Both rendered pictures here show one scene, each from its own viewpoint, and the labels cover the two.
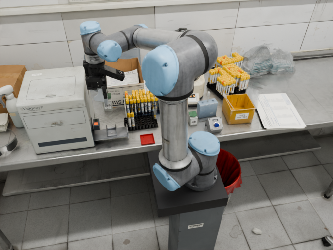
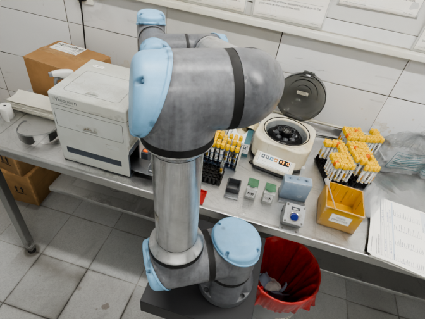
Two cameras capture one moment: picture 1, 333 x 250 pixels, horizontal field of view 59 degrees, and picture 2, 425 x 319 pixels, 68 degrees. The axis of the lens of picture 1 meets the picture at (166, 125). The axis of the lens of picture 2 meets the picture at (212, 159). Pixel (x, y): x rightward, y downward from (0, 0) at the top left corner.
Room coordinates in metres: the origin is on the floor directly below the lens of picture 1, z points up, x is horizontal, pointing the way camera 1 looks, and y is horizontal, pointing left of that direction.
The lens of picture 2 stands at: (0.34, -0.21, 1.75)
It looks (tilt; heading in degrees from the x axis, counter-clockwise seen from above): 42 degrees down; 20
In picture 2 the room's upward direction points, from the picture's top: 9 degrees clockwise
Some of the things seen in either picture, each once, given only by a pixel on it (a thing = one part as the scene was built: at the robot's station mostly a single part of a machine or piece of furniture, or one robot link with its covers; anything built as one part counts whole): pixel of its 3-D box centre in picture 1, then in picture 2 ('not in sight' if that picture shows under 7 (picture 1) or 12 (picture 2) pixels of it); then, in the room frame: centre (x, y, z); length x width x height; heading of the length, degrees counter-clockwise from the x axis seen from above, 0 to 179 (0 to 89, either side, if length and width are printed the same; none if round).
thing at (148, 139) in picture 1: (147, 139); (196, 195); (1.04, 0.10, 0.88); 0.07 x 0.07 x 0.01; 12
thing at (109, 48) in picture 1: (109, 46); (162, 49); (0.98, 0.21, 1.42); 0.11 x 0.11 x 0.08; 40
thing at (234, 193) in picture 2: not in sight; (233, 187); (1.14, -0.01, 0.89); 0.09 x 0.05 x 0.04; 14
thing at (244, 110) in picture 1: (238, 108); (339, 207); (1.24, -0.39, 0.93); 0.13 x 0.13 x 0.10; 9
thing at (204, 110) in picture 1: (206, 109); (294, 188); (1.23, -0.22, 0.92); 0.10 x 0.07 x 0.10; 108
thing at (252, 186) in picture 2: not in sight; (252, 188); (1.16, -0.07, 0.91); 0.05 x 0.04 x 0.07; 12
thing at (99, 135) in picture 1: (107, 132); (151, 166); (1.04, 0.29, 0.92); 0.21 x 0.07 x 0.05; 102
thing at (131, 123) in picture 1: (140, 116); (202, 162); (1.16, 0.14, 0.93); 0.17 x 0.09 x 0.11; 102
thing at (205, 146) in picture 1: (201, 151); (231, 249); (0.75, -0.13, 1.11); 0.13 x 0.12 x 0.14; 130
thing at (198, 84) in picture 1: (183, 83); (282, 143); (1.46, -0.10, 0.94); 0.30 x 0.24 x 0.12; 3
